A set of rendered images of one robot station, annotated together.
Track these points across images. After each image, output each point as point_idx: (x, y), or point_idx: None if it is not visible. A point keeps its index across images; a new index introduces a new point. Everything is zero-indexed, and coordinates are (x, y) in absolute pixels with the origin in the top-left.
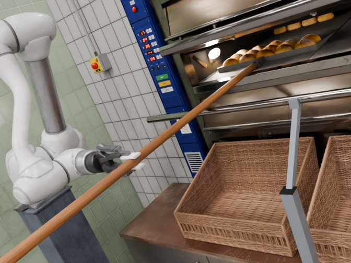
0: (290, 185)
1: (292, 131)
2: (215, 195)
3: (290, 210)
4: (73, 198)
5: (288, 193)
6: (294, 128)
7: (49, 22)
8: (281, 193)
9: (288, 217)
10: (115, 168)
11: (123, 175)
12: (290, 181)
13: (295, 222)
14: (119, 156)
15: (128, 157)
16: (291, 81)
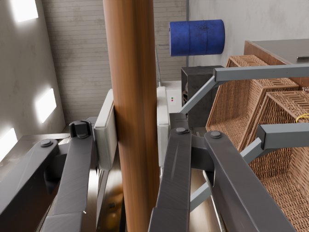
0: (255, 141)
1: (200, 191)
2: None
3: (289, 127)
4: None
5: (259, 127)
6: (196, 191)
7: None
8: (263, 131)
9: (307, 130)
10: (170, 183)
11: (225, 150)
12: (251, 145)
13: (308, 125)
14: (87, 130)
15: (106, 100)
16: None
